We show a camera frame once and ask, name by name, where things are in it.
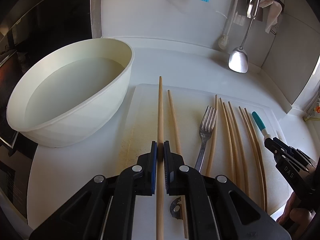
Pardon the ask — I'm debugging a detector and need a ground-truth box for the steel spatula hanging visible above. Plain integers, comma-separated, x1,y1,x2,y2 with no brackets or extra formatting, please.
228,0,261,74

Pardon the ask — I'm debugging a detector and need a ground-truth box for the silver metal fork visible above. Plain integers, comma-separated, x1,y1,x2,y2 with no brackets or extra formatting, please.
195,106,217,172

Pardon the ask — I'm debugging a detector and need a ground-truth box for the white plastic cutting board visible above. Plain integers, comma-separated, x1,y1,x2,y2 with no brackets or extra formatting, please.
117,83,293,240

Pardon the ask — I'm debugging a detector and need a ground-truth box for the person's right hand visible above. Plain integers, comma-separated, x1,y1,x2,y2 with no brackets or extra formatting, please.
276,192,315,235

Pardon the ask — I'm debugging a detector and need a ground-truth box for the teal and white peeler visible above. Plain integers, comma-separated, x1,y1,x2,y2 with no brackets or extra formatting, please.
252,111,272,141

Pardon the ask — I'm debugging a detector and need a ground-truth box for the beige cloth on rack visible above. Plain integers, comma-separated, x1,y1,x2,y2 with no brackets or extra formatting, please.
259,0,282,34

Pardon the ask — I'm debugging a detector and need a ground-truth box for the white round plastic basin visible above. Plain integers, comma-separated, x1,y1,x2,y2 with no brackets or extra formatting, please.
7,38,135,148

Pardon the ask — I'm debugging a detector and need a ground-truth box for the wall socket with orange switch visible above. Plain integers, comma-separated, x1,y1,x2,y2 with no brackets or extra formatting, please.
303,98,320,121

